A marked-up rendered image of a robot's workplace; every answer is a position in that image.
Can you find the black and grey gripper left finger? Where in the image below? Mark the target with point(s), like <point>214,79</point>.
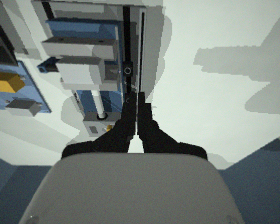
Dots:
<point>116,140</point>

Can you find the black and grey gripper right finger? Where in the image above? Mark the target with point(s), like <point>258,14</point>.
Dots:
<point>154,140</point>

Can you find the yellow rectangular block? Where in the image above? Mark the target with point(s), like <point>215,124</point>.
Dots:
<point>10,82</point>

